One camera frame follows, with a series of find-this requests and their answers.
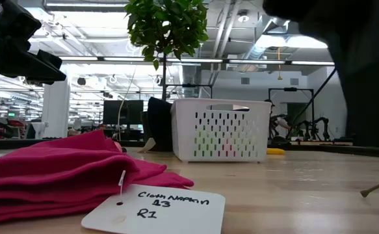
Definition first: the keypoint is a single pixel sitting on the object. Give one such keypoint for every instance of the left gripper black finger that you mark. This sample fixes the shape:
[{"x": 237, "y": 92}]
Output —
[
  {"x": 51, "y": 61},
  {"x": 39, "y": 75}
]

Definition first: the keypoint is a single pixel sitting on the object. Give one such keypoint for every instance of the white perforated plastic basket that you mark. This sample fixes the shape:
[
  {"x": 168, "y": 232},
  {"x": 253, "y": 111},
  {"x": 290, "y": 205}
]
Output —
[{"x": 221, "y": 130}]

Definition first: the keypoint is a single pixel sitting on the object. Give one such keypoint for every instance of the yellow toy banana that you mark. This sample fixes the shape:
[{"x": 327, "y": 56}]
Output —
[{"x": 275, "y": 151}]

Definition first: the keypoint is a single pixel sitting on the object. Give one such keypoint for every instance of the black background robot arm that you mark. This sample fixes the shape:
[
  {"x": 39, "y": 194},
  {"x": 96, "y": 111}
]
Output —
[{"x": 316, "y": 128}]

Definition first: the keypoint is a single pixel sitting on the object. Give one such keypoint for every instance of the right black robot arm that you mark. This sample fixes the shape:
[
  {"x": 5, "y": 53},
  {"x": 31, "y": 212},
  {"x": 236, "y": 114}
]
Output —
[{"x": 364, "y": 65}]

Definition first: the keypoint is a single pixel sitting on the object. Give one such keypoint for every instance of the white building pillar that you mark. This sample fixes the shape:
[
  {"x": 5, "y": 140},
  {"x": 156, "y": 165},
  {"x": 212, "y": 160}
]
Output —
[{"x": 56, "y": 110}]

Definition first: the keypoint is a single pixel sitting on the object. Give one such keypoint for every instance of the black computer monitor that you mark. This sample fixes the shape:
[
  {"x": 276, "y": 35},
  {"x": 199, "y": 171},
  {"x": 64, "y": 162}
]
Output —
[{"x": 124, "y": 112}]

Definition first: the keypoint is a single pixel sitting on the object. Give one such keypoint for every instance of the magenta cloth napkin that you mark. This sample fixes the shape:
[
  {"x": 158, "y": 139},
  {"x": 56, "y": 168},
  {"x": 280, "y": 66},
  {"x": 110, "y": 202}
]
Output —
[{"x": 56, "y": 169}]

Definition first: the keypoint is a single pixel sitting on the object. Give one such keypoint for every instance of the black plant pot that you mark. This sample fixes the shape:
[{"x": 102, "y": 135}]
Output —
[{"x": 144, "y": 128}]

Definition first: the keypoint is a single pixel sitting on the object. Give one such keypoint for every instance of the green leafy artificial plant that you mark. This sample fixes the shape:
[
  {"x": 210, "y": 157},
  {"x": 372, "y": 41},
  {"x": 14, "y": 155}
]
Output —
[{"x": 168, "y": 29}]

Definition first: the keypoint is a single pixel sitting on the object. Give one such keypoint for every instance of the small blank white tag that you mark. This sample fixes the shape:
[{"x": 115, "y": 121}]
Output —
[{"x": 147, "y": 145}]

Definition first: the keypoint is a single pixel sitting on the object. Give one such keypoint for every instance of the white handwritten paper tag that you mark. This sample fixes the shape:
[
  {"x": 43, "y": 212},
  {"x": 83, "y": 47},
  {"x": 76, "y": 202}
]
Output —
[{"x": 163, "y": 211}]

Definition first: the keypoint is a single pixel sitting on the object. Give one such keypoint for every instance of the overhead light bar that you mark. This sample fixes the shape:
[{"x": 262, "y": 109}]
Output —
[{"x": 241, "y": 61}]

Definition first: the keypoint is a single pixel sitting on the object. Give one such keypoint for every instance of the silver ventilation duct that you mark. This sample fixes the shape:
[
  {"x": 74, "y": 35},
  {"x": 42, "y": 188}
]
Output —
[{"x": 260, "y": 48}]

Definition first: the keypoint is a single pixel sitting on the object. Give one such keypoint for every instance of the black metal frame stand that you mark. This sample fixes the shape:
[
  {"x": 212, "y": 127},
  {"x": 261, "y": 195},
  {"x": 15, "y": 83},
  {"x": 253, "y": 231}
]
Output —
[{"x": 290, "y": 89}]

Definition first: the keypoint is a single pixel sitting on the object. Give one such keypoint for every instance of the black aluminium table frame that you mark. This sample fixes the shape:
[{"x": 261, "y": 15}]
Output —
[{"x": 309, "y": 148}]

